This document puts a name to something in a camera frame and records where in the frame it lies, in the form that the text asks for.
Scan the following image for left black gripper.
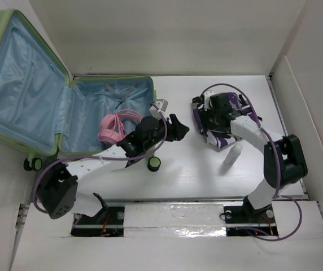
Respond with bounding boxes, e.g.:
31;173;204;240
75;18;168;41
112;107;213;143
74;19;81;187
144;114;187;151

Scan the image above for purple camouflage cloth bag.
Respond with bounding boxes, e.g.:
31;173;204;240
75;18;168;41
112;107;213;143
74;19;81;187
192;91;263;149

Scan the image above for white plastic bottle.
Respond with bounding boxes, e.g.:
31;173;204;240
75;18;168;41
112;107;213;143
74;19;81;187
223;143;243;167

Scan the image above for pink headphones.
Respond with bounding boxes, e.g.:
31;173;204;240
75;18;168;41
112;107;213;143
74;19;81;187
97;109;142;145

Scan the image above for green suitcase blue lining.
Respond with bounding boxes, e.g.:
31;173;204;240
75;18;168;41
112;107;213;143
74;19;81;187
0;9;156;171

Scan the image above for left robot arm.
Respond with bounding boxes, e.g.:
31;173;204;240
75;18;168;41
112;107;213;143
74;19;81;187
32;114;189;224

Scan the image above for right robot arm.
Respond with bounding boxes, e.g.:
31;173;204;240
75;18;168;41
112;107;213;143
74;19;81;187
193;91;308;222

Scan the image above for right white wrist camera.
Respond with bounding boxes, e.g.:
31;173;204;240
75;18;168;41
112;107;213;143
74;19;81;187
202;90;214;111

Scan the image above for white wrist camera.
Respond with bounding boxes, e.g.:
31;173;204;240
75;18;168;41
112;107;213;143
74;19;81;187
149;99;168;114
202;90;214;111

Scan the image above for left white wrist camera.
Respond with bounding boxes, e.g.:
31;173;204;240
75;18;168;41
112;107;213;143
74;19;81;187
149;99;168;114

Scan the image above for metal base rail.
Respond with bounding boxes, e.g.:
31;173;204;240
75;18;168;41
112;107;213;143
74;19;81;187
71;202;278;238

